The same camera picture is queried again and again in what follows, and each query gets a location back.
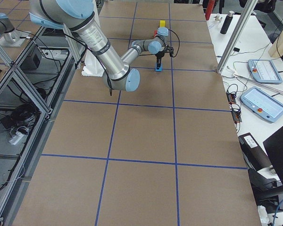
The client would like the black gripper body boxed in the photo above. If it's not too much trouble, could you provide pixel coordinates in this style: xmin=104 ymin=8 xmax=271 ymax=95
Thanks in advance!
xmin=155 ymin=52 xmax=165 ymax=64

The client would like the blue cube block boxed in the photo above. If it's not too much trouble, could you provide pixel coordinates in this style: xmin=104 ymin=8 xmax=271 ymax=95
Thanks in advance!
xmin=155 ymin=66 xmax=163 ymax=72

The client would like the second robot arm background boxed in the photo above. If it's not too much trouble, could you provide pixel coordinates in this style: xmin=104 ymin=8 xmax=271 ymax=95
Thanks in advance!
xmin=0 ymin=13 xmax=15 ymax=37

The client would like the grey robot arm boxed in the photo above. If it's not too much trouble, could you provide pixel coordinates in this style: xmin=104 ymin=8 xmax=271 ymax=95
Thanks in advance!
xmin=29 ymin=0 xmax=169 ymax=92

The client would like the yellow cube block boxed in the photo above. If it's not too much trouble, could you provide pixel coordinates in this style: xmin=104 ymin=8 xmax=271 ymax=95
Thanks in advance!
xmin=159 ymin=20 xmax=166 ymax=27

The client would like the black water bottle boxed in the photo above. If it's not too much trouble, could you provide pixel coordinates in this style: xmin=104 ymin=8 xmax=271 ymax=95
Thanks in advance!
xmin=220 ymin=10 xmax=234 ymax=34

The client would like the red fire extinguisher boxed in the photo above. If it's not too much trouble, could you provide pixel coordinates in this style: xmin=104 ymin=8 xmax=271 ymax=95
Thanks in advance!
xmin=205 ymin=0 xmax=215 ymax=20

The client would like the teach pendant near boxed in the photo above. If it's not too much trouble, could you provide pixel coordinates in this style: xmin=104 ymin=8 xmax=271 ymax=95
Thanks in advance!
xmin=241 ymin=87 xmax=283 ymax=123

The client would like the teach pendant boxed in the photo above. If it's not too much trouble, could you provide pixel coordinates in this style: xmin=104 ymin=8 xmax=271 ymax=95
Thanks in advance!
xmin=248 ymin=59 xmax=283 ymax=84
xmin=241 ymin=87 xmax=283 ymax=123

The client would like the teach pendant far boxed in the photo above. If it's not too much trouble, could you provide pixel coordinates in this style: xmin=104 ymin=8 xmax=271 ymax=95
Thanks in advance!
xmin=248 ymin=59 xmax=283 ymax=84

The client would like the black cardboard box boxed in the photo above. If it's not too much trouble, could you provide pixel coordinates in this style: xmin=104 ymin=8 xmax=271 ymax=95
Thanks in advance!
xmin=238 ymin=133 xmax=272 ymax=171

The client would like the black monitor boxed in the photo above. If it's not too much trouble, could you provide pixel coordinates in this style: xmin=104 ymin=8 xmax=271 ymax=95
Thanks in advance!
xmin=263 ymin=126 xmax=283 ymax=182

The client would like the white power strip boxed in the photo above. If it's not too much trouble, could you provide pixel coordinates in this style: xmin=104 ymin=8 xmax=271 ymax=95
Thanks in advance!
xmin=9 ymin=131 xmax=24 ymax=145

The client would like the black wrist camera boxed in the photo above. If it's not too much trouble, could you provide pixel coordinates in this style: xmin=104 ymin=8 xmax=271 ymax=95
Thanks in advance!
xmin=166 ymin=46 xmax=174 ymax=57

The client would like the black braided cable right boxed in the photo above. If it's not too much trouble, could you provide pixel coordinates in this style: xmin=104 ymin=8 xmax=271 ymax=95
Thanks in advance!
xmin=141 ymin=28 xmax=181 ymax=58

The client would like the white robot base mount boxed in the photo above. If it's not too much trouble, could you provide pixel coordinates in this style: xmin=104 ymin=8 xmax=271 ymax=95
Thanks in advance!
xmin=82 ymin=50 xmax=104 ymax=77

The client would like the aluminium frame post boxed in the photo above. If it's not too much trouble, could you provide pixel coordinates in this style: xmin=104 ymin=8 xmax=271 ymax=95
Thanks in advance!
xmin=216 ymin=0 xmax=258 ymax=74

